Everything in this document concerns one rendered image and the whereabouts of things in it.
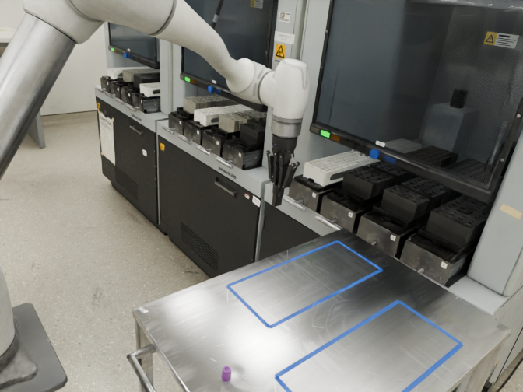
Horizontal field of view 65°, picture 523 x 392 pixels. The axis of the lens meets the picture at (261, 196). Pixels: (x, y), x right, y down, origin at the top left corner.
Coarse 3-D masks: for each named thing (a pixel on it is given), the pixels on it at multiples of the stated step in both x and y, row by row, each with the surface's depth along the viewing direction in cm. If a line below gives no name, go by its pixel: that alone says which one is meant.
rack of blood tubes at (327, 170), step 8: (344, 152) 153; (352, 152) 155; (320, 160) 145; (328, 160) 145; (336, 160) 145; (344, 160) 147; (352, 160) 147; (360, 160) 148; (368, 160) 148; (376, 160) 152; (304, 168) 141; (312, 168) 138; (320, 168) 138; (328, 168) 138; (336, 168) 139; (344, 168) 140; (352, 168) 143; (304, 176) 142; (312, 176) 139; (320, 176) 136; (328, 176) 136; (336, 176) 147
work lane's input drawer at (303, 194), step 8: (296, 176) 142; (296, 184) 141; (304, 184) 138; (312, 184) 136; (336, 184) 140; (296, 192) 141; (304, 192) 138; (312, 192) 135; (320, 192) 134; (328, 192) 137; (288, 200) 139; (296, 200) 142; (304, 200) 139; (312, 200) 136; (320, 200) 135; (304, 208) 134; (312, 208) 137
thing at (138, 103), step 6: (132, 96) 225; (138, 96) 221; (144, 96) 219; (150, 96) 220; (156, 96) 222; (132, 102) 227; (138, 102) 222; (144, 102) 217; (150, 102) 219; (156, 102) 222; (132, 108) 219; (138, 108) 223; (144, 108) 218; (150, 108) 221
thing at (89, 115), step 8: (72, 112) 418; (80, 112) 423; (88, 112) 428; (96, 112) 433; (48, 120) 406; (56, 120) 411; (64, 120) 416; (72, 120) 421; (80, 120) 426; (88, 120) 430; (96, 120) 434
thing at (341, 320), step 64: (320, 256) 99; (384, 256) 101; (192, 320) 76; (256, 320) 77; (320, 320) 79; (384, 320) 81; (448, 320) 82; (192, 384) 64; (256, 384) 65; (320, 384) 66; (384, 384) 67; (448, 384) 68
